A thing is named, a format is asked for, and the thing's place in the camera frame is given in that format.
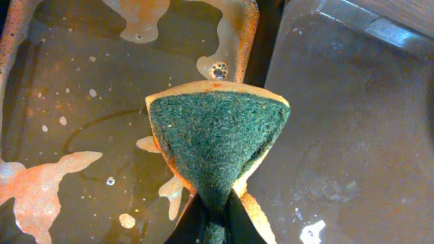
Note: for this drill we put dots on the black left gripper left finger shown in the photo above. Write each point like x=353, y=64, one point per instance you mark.
x=192, y=225

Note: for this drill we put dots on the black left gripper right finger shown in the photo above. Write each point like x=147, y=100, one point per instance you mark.
x=239, y=229

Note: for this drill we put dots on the large brown serving tray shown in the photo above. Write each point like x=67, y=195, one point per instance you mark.
x=354, y=164

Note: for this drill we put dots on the small black water tray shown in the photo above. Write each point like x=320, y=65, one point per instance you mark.
x=75, y=80

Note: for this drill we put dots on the green and yellow sponge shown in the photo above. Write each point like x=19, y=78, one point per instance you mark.
x=213, y=136

